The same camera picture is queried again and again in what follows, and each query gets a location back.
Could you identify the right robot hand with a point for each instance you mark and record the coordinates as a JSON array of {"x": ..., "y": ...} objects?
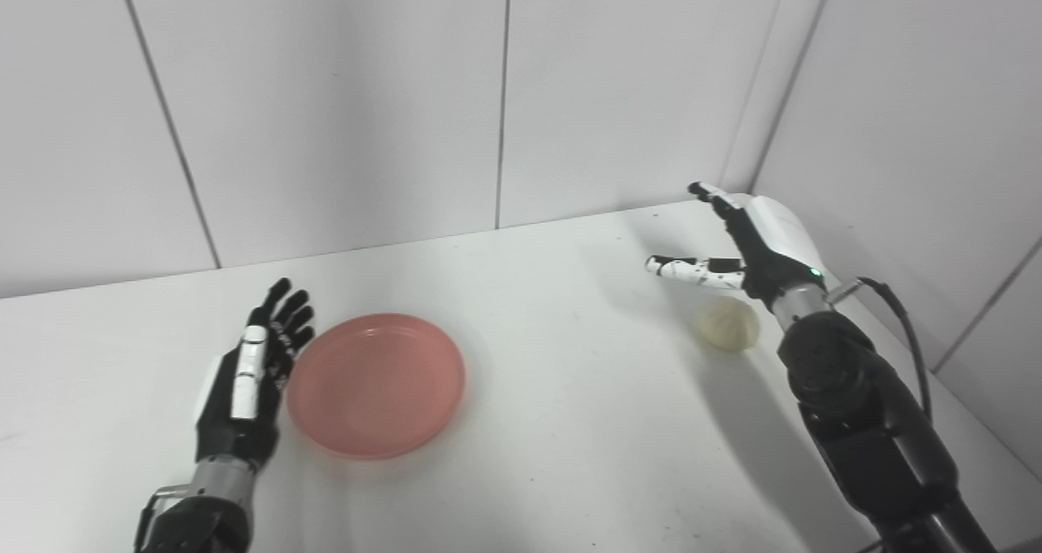
[{"x": 749, "y": 247}]

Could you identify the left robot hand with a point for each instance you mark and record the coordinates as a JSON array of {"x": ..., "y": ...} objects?
[{"x": 252, "y": 374}]

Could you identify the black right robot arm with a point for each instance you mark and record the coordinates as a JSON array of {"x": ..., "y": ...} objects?
[{"x": 871, "y": 414}]

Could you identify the pink plate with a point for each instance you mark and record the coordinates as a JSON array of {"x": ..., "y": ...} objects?
[{"x": 376, "y": 386}]

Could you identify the cream steamed bun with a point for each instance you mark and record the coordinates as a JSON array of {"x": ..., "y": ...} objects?
[{"x": 727, "y": 322}]

